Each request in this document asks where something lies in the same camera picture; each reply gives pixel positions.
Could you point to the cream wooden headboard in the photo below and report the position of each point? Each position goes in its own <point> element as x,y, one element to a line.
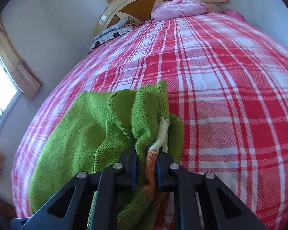
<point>137,10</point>

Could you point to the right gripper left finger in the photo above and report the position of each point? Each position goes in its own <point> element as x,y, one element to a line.
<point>87,201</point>

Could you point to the grey patterned pillow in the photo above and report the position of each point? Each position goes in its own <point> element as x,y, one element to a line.
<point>122,27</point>

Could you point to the yellow curtain left window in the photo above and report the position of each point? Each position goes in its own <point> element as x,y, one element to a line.
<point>25,80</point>

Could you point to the pink pillow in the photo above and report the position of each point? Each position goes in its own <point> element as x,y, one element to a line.
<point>178,9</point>

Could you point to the green striped knit sweater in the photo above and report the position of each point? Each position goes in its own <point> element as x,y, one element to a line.
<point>92,135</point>

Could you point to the red white plaid bedspread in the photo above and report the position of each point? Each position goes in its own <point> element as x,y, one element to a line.
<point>226,79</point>

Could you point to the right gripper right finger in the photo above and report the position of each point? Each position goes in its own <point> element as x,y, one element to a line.
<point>202,201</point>

